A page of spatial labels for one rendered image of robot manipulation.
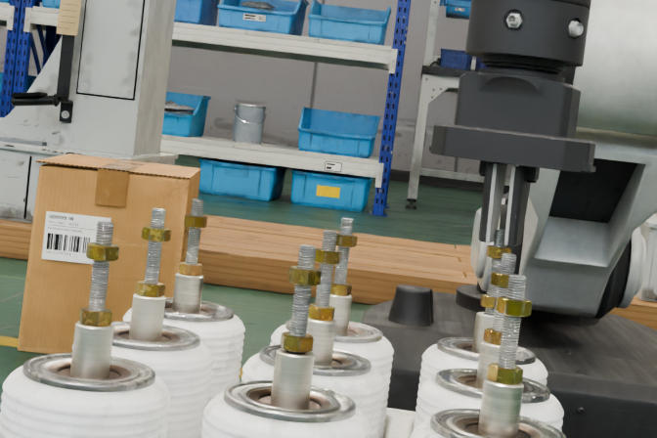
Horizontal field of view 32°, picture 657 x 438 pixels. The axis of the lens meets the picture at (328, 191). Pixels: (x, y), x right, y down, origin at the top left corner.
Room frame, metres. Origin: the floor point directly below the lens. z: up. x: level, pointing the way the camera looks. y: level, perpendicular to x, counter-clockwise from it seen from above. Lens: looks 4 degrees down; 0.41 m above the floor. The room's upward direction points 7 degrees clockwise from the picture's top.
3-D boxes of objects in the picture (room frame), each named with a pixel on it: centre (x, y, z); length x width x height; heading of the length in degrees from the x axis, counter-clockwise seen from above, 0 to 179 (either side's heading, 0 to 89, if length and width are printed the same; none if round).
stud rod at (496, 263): (0.86, -0.13, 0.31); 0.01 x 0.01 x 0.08
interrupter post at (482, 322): (0.86, -0.13, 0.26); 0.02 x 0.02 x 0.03
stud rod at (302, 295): (0.64, 0.01, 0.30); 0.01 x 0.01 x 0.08
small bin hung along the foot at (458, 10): (6.52, -0.62, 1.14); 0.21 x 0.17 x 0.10; 176
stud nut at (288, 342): (0.64, 0.01, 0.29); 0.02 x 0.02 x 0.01; 42
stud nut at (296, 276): (0.64, 0.01, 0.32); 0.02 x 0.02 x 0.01; 42
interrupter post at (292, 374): (0.64, 0.01, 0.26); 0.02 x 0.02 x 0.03
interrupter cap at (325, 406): (0.64, 0.01, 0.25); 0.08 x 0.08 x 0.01
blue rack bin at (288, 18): (5.63, 0.42, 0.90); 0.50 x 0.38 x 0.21; 175
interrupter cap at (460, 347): (0.86, -0.13, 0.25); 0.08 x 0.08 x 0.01
